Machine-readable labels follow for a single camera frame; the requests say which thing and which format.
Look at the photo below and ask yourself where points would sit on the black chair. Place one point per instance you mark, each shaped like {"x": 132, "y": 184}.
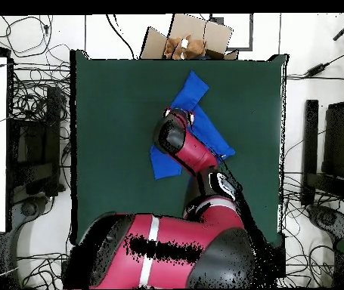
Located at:
{"x": 339, "y": 136}

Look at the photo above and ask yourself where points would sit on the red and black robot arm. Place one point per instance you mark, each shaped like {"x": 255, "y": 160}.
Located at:
{"x": 189, "y": 151}

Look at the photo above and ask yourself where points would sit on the grey floor frame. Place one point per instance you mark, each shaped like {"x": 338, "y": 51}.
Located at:
{"x": 251, "y": 33}

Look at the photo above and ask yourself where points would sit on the black upright bar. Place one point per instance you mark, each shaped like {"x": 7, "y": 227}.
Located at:
{"x": 310, "y": 136}

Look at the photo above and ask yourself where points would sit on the brown plush toy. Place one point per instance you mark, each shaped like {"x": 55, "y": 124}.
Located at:
{"x": 189, "y": 48}

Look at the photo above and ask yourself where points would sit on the dark stand foot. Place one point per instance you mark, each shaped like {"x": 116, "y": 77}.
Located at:
{"x": 327, "y": 217}
{"x": 28, "y": 208}

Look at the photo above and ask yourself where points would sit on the dark green table cloth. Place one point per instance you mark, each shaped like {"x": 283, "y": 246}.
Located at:
{"x": 114, "y": 105}

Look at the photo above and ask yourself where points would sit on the blue laundry item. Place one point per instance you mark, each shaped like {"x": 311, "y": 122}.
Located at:
{"x": 208, "y": 130}

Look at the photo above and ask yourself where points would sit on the brown cardboard box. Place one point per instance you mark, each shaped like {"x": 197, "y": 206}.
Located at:
{"x": 217, "y": 33}

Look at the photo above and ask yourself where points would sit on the black equipment case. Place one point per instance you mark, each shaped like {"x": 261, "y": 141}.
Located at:
{"x": 35, "y": 145}

